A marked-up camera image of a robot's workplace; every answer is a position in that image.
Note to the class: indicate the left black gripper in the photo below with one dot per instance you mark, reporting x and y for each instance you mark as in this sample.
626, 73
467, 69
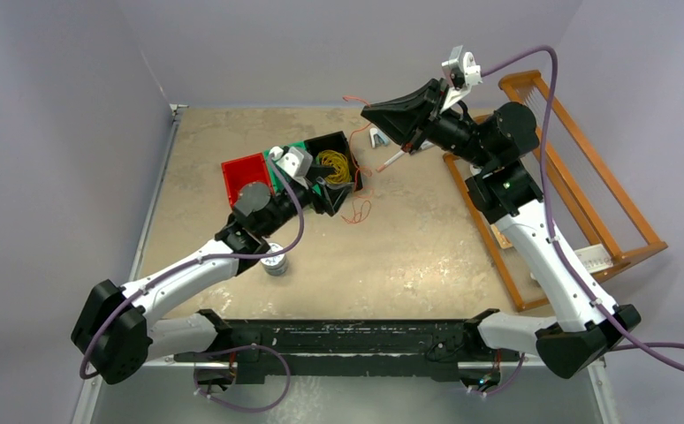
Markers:
330, 199

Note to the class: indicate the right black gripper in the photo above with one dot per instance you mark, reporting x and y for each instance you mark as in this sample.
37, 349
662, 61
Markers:
401, 119

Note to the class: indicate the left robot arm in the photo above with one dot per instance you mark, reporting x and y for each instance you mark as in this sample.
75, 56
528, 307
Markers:
114, 329

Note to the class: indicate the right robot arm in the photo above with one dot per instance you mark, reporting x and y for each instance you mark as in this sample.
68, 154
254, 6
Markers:
588, 322

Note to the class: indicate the black plastic bin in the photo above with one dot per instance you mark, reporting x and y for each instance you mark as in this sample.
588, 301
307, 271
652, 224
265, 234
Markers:
332, 152

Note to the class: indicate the loose white marker pen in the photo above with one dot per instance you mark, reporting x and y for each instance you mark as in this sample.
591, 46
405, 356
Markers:
387, 163

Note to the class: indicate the green plastic bin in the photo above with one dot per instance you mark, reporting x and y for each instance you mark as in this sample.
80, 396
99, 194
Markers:
283, 153

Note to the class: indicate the round blue white tin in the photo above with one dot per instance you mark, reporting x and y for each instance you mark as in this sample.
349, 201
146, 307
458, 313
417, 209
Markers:
277, 264

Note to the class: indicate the red plastic bin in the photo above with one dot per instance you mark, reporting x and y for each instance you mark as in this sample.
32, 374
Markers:
244, 171

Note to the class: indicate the wooden rack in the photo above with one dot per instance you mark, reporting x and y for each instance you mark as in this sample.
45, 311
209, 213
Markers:
594, 209

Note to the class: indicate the white red cardboard box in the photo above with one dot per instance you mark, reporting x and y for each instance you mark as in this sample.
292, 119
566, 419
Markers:
594, 258

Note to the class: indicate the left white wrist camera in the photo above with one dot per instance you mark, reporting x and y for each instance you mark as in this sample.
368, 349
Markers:
292, 161

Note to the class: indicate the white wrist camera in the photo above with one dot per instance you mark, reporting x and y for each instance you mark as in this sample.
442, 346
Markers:
462, 73
292, 161

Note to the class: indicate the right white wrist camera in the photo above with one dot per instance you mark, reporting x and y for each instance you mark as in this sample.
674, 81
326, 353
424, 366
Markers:
462, 73

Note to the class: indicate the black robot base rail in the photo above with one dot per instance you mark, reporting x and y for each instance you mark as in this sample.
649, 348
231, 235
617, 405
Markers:
443, 350

